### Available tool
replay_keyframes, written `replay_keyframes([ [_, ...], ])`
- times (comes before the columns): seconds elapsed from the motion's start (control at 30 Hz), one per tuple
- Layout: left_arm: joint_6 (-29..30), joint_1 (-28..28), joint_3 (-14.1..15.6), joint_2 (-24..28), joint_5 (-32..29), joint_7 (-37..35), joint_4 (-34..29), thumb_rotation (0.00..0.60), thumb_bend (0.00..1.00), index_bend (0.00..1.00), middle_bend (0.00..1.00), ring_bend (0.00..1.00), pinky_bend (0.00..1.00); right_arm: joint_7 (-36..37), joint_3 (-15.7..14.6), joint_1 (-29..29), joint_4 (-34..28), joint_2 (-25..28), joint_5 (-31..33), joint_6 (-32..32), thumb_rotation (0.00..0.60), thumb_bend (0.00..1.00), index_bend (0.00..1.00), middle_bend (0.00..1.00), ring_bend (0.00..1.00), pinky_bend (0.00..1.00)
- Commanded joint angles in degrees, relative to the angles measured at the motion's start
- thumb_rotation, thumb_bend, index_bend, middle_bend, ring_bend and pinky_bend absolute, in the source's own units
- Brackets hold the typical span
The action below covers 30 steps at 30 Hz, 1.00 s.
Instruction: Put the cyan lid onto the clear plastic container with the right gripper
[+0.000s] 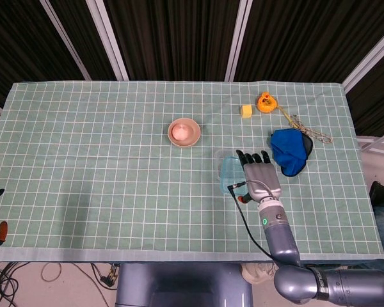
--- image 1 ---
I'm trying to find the white frame post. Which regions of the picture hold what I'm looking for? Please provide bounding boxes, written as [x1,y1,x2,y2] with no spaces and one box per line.
[224,0,255,83]
[85,0,129,81]
[342,24,384,93]

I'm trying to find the thin grey frame post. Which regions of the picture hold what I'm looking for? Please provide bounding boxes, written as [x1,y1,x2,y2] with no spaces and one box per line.
[40,0,92,81]

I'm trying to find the thin black floor cable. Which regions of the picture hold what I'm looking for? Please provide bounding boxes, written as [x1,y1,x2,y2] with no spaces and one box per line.
[73,262,109,307]

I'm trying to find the black flat panel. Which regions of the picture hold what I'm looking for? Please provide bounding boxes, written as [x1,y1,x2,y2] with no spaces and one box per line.
[369,180,384,209]

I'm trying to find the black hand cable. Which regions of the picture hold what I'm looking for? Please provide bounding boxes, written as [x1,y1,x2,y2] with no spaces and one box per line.
[227,180,278,262]

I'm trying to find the blue translucent lid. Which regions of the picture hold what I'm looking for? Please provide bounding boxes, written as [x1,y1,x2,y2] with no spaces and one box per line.
[219,155,250,196]

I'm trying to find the clear plastic container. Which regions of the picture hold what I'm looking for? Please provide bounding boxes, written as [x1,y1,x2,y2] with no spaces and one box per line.
[213,148,265,182]

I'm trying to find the black and yellow plug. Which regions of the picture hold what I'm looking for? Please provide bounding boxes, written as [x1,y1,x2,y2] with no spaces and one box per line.
[100,264,120,287]

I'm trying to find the beige sneaker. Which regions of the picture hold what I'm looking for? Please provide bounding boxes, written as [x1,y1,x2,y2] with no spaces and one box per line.
[241,264,278,285]

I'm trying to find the blue cloth with black trim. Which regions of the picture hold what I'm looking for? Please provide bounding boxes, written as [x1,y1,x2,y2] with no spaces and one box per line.
[269,128,314,177]

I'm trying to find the orange tape measure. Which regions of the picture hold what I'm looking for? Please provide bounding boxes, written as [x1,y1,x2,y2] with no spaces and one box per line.
[255,91,292,124]

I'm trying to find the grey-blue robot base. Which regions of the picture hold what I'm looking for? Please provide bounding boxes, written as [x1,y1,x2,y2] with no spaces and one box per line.
[115,262,254,307]

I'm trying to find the beige bowl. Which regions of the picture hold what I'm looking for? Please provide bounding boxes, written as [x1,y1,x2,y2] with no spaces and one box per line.
[167,117,202,148]

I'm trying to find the black curtain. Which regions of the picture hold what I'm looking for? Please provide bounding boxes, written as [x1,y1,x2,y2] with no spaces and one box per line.
[0,0,384,138]

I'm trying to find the tangled black floor cables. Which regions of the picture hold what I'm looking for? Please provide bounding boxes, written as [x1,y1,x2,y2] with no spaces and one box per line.
[0,262,20,307]

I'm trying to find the braided beige rope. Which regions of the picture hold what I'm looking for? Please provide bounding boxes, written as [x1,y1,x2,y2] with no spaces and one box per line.
[287,114,333,144]

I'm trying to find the green checkered tablecloth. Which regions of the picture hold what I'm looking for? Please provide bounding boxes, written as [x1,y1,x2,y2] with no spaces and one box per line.
[0,79,384,263]

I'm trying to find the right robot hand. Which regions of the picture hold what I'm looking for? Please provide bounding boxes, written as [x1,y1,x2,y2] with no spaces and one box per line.
[236,149,283,205]

